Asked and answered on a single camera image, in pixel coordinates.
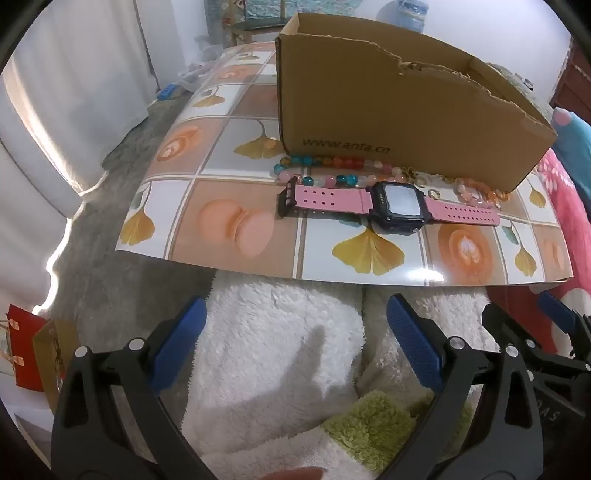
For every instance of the pink floral blanket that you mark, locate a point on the pink floral blanket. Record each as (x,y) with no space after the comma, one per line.
(565,221)

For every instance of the red gift bag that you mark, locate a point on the red gift bag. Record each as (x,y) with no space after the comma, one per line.
(21,350)

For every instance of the grey fluffy blanket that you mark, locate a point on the grey fluffy blanket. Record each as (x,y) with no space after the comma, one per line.
(521,90)

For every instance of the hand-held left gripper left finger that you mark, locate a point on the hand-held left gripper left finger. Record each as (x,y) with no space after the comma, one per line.
(180,341)

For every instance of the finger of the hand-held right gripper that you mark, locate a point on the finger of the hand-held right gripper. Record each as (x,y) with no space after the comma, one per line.
(498,321)
(554,311)

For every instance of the brown cardboard box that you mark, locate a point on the brown cardboard box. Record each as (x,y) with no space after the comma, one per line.
(392,115)

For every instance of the teal plush toy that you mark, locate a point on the teal plush toy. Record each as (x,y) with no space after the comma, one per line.
(575,134)

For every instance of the clear plastic bag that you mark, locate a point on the clear plastic bag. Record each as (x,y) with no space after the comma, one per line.
(191,76)

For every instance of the gold gift bag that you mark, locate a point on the gold gift bag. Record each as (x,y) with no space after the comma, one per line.
(53,364)

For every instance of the white curtain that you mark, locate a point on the white curtain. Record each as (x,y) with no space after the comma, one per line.
(69,92)

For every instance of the white and green fluffy cloth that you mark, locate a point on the white and green fluffy cloth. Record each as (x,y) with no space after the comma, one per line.
(268,346)

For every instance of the small blue object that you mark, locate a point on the small blue object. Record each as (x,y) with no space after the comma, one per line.
(167,92)

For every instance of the dark red wooden cabinet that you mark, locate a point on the dark red wooden cabinet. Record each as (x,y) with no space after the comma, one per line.
(575,78)

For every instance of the person's left hand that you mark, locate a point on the person's left hand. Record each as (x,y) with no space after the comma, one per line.
(295,474)

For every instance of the teal patterned cloth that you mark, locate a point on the teal patterned cloth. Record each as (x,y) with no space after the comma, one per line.
(249,9)

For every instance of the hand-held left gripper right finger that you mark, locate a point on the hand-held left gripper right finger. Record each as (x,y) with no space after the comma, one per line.
(413,344)

